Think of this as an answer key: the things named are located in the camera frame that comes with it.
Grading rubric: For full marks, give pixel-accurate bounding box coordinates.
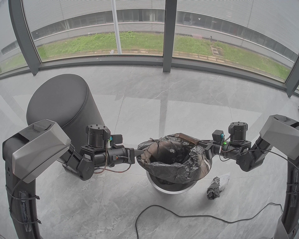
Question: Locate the window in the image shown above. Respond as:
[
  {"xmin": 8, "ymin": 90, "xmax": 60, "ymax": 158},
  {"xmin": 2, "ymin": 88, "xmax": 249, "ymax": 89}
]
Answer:
[{"xmin": 0, "ymin": 0, "xmax": 299, "ymax": 98}]

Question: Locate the black plastic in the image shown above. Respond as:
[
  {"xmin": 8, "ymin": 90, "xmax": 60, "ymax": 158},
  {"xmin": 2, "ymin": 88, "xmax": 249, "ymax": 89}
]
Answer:
[{"xmin": 206, "ymin": 177, "xmax": 222, "ymax": 201}]

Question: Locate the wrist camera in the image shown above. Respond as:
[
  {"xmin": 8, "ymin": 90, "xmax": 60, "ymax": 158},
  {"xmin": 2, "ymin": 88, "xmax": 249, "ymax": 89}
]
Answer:
[
  {"xmin": 212, "ymin": 130, "xmax": 225, "ymax": 143},
  {"xmin": 109, "ymin": 134, "xmax": 123, "ymax": 148}
]

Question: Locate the dark grey round chair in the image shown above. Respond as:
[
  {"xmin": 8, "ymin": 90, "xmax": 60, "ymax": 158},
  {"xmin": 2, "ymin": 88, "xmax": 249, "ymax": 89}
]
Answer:
[{"xmin": 26, "ymin": 74, "xmax": 108, "ymax": 175}]

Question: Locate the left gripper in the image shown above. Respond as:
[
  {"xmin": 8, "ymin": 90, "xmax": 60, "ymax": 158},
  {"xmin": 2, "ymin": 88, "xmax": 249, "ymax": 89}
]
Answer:
[{"xmin": 107, "ymin": 147, "xmax": 145, "ymax": 166}]

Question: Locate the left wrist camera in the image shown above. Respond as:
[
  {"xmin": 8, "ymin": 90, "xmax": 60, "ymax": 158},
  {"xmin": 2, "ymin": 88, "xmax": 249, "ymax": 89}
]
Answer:
[{"xmin": 109, "ymin": 134, "xmax": 123, "ymax": 148}]

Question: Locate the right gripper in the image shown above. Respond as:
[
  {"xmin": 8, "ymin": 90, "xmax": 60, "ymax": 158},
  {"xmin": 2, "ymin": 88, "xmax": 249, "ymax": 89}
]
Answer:
[{"xmin": 199, "ymin": 140, "xmax": 224, "ymax": 160}]

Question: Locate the white trash bin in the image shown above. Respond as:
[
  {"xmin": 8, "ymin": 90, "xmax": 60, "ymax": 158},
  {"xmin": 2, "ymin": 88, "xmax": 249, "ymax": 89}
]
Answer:
[{"xmin": 146, "ymin": 171, "xmax": 198, "ymax": 195}]

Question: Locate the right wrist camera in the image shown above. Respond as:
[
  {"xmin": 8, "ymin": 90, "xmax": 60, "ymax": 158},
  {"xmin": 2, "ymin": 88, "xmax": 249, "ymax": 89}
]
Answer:
[{"xmin": 212, "ymin": 130, "xmax": 225, "ymax": 143}]

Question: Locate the black plastic bag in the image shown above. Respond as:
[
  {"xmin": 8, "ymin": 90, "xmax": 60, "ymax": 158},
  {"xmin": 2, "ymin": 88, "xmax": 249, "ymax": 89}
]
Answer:
[{"xmin": 137, "ymin": 133, "xmax": 212, "ymax": 185}]

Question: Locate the black cable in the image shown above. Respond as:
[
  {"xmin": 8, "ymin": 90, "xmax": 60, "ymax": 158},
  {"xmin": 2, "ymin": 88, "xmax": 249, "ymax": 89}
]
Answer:
[
  {"xmin": 135, "ymin": 203, "xmax": 284, "ymax": 239},
  {"xmin": 219, "ymin": 148, "xmax": 292, "ymax": 162}
]

